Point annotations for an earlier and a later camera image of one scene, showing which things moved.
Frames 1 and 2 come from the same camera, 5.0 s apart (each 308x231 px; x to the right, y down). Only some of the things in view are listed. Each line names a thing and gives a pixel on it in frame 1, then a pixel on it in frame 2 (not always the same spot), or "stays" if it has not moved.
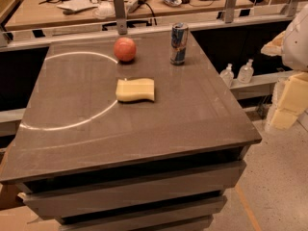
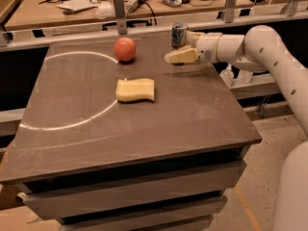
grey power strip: [138, 1] stays
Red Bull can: [179, 43] stays
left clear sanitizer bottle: [227, 75] stays
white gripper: [297, 47] -> [208, 47]
